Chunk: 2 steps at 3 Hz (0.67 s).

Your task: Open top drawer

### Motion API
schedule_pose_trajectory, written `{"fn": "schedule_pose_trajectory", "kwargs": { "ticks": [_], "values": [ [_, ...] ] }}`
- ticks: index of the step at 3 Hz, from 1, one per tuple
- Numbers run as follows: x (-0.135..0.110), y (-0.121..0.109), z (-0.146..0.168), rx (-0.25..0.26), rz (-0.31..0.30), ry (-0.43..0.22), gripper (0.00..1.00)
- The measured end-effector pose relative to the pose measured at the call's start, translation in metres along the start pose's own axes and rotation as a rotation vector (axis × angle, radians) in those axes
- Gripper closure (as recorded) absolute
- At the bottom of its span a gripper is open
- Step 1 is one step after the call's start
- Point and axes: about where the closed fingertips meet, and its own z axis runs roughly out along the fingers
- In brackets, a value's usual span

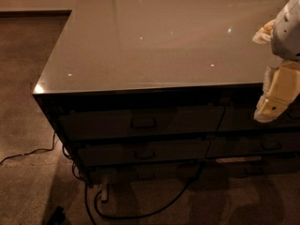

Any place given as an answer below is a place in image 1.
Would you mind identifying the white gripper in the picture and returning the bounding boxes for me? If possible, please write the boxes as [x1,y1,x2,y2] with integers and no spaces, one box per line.
[252,20,300,123]

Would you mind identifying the drawer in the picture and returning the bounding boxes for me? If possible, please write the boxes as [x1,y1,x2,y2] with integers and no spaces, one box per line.
[59,106,224,141]
[202,157,300,179]
[206,132,300,158]
[78,139,209,166]
[90,162,200,184]
[218,104,300,132]

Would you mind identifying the black object on floor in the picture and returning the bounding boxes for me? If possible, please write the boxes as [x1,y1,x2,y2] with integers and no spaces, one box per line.
[46,206,66,225]

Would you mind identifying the thick black floor cable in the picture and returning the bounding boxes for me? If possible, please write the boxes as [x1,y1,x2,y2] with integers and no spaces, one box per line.
[83,106,227,225]

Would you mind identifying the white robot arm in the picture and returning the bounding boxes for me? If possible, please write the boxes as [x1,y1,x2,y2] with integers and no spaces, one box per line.
[252,0,300,123]

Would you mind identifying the dark drawer cabinet counter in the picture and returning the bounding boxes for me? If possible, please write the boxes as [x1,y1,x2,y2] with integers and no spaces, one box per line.
[34,0,299,184]

